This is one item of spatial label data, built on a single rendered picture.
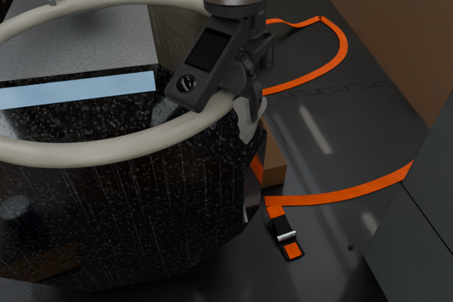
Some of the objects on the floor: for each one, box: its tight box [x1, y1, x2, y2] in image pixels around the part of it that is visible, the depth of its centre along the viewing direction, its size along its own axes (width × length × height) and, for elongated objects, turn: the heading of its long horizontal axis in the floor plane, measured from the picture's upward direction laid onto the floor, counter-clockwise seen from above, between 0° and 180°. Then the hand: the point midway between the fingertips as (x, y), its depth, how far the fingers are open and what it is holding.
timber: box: [260, 115, 287, 188], centre depth 159 cm, size 30×12×12 cm, turn 16°
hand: (226, 131), depth 57 cm, fingers closed on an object, 5 cm apart
